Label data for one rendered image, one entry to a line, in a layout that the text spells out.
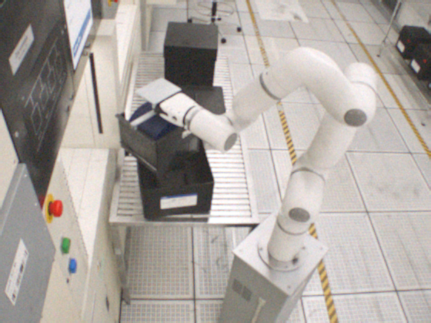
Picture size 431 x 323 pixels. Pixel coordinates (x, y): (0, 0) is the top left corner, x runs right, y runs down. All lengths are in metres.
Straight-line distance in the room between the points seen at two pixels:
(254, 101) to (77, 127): 0.85
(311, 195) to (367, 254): 1.52
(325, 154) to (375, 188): 1.98
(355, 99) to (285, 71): 0.19
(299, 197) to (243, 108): 0.31
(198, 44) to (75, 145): 0.84
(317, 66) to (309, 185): 0.40
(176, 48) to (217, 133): 1.03
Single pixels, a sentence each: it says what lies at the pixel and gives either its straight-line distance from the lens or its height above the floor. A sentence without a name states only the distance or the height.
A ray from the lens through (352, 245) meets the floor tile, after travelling 2.71.
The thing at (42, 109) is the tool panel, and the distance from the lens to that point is 0.87.
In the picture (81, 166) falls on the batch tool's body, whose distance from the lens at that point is 1.71.
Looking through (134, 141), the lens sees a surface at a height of 1.10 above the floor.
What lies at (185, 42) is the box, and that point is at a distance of 2.20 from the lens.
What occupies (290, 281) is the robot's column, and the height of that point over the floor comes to 0.76.
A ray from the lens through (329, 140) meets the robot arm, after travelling 1.13.
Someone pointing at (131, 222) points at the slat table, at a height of 0.76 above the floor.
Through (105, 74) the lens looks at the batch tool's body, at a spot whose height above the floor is 1.24.
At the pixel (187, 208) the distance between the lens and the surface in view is 1.62.
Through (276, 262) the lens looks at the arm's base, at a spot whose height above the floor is 0.77.
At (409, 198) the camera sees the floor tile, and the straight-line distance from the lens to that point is 3.19.
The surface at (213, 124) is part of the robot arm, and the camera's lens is 1.22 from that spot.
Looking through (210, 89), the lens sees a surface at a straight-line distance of 2.11.
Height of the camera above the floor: 2.07
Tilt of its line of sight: 45 degrees down
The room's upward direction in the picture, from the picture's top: 7 degrees clockwise
